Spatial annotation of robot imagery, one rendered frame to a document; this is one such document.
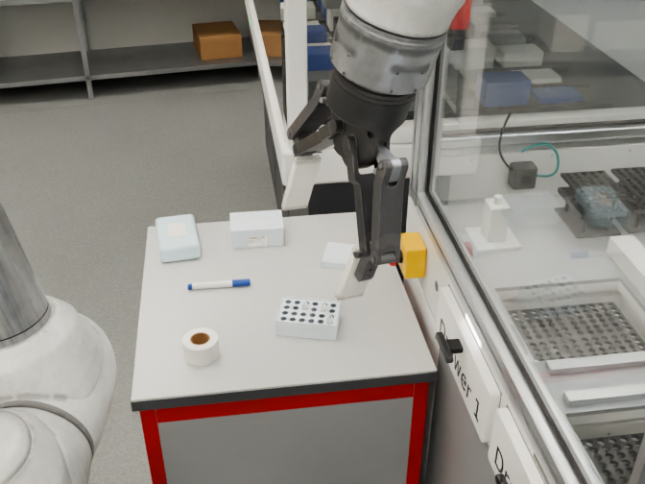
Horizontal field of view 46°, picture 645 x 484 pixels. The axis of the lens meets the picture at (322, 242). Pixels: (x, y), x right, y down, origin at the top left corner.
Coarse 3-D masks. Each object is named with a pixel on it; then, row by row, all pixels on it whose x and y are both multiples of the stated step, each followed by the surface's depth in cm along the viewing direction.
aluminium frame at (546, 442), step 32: (416, 96) 155; (416, 128) 157; (416, 160) 159; (416, 192) 161; (448, 256) 139; (480, 288) 129; (480, 320) 124; (512, 352) 115; (512, 384) 112; (544, 416) 105; (544, 448) 101; (640, 448) 77; (576, 480) 96; (640, 480) 78
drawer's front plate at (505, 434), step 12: (504, 408) 115; (504, 420) 113; (492, 432) 117; (504, 432) 112; (516, 432) 111; (492, 444) 118; (504, 444) 112; (516, 444) 109; (492, 456) 118; (504, 456) 113; (516, 456) 108; (528, 456) 107; (492, 468) 119; (504, 468) 113; (516, 468) 108; (528, 468) 105; (516, 480) 108; (528, 480) 104; (540, 480) 103
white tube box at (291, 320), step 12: (288, 300) 160; (300, 300) 160; (312, 300) 160; (324, 300) 159; (288, 312) 156; (300, 312) 156; (312, 312) 156; (324, 312) 156; (336, 312) 156; (276, 324) 154; (288, 324) 153; (300, 324) 153; (312, 324) 153; (324, 324) 153; (336, 324) 152; (300, 336) 155; (312, 336) 154; (324, 336) 154; (336, 336) 154
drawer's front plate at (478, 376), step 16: (448, 288) 141; (448, 304) 137; (448, 320) 137; (464, 320) 133; (448, 336) 138; (464, 336) 129; (464, 352) 129; (480, 352) 125; (464, 368) 130; (480, 368) 122; (464, 384) 131; (480, 384) 122; (480, 400) 122; (496, 400) 118; (480, 416) 123; (480, 432) 124
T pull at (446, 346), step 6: (438, 336) 132; (438, 342) 132; (444, 342) 130; (450, 342) 130; (456, 342) 130; (444, 348) 129; (450, 348) 129; (456, 348) 129; (462, 348) 129; (444, 354) 128; (450, 354) 127; (450, 360) 127
